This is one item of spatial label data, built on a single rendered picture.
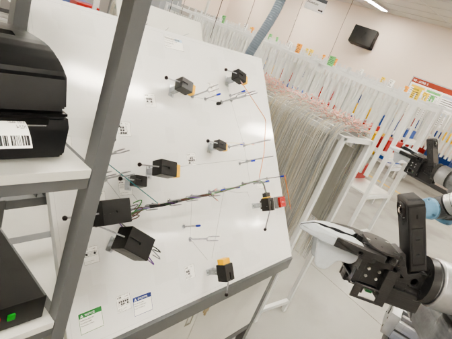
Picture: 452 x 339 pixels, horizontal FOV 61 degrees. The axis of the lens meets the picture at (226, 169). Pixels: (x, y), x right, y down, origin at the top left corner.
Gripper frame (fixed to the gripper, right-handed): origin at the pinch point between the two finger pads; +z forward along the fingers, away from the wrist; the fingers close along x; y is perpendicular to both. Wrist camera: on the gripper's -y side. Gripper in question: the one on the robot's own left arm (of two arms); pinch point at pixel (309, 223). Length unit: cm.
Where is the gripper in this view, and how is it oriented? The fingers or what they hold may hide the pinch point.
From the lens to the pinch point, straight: 59.5
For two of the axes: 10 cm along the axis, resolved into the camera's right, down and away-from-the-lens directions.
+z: -9.4, -3.4, -0.2
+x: 0.7, -2.3, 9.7
